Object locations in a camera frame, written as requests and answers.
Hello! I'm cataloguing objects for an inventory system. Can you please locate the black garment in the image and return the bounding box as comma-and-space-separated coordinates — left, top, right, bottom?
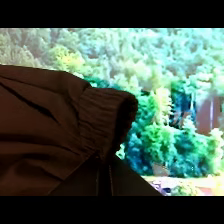
0, 64, 140, 197

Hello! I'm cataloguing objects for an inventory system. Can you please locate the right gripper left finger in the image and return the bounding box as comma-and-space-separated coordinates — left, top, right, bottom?
49, 153, 105, 197

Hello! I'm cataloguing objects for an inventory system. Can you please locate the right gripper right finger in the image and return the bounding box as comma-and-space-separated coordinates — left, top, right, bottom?
104, 155, 163, 197

